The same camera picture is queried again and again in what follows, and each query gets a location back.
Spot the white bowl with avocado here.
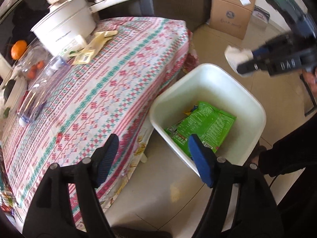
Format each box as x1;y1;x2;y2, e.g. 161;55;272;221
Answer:
1;77;27;111

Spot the white tissue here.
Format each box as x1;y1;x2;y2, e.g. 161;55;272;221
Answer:
224;46;254;77

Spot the green snack bag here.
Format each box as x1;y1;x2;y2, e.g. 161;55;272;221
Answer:
164;101;236;157

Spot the yellow snack wrapper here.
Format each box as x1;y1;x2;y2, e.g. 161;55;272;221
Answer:
183;105;198;116

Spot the person right hand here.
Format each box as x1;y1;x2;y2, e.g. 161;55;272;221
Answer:
302;69;317;98

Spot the white electric cooking pot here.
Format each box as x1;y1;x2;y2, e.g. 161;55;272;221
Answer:
31;0;130;56

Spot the orange tangerine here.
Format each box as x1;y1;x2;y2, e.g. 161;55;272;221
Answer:
11;40;27;60

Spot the lower cardboard box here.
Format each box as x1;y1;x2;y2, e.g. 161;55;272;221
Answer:
209;0;251;40

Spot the clear plastic water bottle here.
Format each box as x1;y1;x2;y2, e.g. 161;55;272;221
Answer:
17;56;70;127

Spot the white labelled tube bottle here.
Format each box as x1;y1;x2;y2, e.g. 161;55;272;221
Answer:
55;35;87;60

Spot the clear glass jar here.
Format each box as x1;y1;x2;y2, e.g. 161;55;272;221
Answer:
17;44;52;81

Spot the white plastic trash bin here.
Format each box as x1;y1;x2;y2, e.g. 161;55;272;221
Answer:
149;63;266;173

